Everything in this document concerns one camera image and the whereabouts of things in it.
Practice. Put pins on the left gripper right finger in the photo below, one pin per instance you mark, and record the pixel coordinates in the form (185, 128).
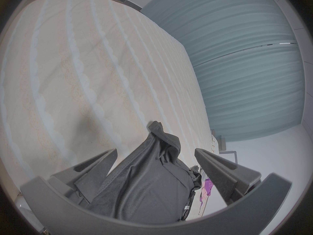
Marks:
(227, 177)

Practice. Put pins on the black T-shirt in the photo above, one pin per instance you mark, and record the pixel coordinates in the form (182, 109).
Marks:
(146, 185)

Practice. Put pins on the white printed pillow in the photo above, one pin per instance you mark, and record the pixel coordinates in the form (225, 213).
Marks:
(215, 146)

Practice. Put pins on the purple satin garment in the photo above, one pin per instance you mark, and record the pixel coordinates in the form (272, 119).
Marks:
(207, 186)

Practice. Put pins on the grey garment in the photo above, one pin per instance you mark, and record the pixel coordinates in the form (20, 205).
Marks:
(195, 167)

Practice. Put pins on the blue-green curtain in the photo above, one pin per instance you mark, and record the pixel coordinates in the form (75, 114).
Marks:
(220, 21)
(249, 94)

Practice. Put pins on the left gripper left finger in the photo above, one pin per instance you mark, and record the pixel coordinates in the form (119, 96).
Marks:
(93, 172)

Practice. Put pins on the pink garment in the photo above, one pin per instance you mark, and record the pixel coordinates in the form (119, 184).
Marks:
(204, 194)

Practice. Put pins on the bed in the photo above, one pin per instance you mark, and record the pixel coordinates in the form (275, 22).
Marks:
(97, 70)

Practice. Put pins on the black shiny garment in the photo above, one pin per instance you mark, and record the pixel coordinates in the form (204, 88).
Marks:
(196, 177)

